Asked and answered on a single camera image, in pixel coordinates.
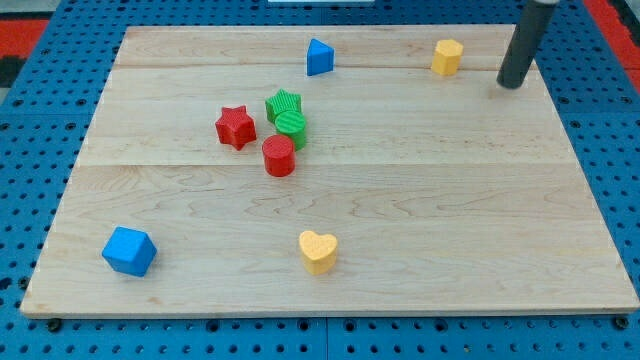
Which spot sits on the red star block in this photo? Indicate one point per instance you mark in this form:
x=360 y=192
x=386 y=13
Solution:
x=235 y=127

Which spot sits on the blue triangle block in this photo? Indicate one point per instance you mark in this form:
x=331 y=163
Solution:
x=320 y=58

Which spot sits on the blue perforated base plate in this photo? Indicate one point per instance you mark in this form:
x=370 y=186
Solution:
x=49 y=108

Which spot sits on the green star block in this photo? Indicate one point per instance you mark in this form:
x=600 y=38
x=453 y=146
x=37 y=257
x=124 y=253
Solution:
x=281 y=102

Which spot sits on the yellow heart block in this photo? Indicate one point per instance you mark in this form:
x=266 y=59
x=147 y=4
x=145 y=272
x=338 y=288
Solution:
x=318 y=252

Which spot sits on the yellow hexagon block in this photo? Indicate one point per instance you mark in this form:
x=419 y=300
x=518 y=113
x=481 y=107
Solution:
x=447 y=57

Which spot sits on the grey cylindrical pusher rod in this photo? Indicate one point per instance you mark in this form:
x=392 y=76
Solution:
x=527 y=36

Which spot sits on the green cylinder block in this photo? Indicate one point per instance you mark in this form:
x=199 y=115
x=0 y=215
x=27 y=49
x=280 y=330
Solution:
x=293 y=125

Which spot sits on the blue cube block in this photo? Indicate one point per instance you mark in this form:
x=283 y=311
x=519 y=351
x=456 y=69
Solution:
x=129 y=251

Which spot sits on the wooden board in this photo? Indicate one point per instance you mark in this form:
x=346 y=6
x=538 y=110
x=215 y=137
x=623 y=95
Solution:
x=449 y=195

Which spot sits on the red cylinder block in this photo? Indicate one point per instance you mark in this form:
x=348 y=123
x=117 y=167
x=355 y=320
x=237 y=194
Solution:
x=279 y=155

